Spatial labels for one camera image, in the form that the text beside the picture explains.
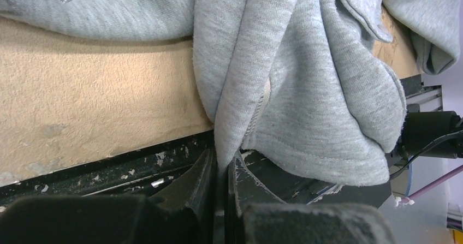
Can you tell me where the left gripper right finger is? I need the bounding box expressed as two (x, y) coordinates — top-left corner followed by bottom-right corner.
(225, 151), (395, 243)

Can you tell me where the grey zip jacket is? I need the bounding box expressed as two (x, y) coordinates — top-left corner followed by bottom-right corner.
(1, 0), (460, 186)

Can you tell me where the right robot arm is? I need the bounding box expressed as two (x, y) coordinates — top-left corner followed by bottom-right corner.
(386, 111), (462, 166)

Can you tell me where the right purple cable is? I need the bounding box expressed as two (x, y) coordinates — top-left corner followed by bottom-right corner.
(394, 164), (463, 207)

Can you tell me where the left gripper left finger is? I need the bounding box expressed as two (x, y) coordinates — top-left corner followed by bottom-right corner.
(1, 149), (216, 243)

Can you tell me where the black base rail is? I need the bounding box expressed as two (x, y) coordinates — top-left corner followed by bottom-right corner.
(0, 74), (444, 209)

